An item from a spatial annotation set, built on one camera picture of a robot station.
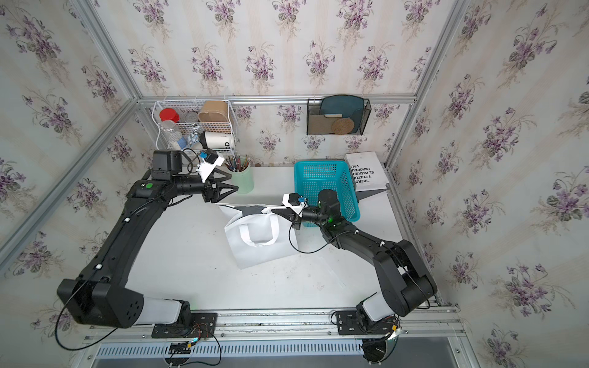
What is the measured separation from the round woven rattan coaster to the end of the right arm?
45 cm

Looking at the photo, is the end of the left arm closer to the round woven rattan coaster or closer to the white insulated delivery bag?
the white insulated delivery bag

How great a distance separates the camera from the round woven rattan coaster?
97cm

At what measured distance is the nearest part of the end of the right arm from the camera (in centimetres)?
68
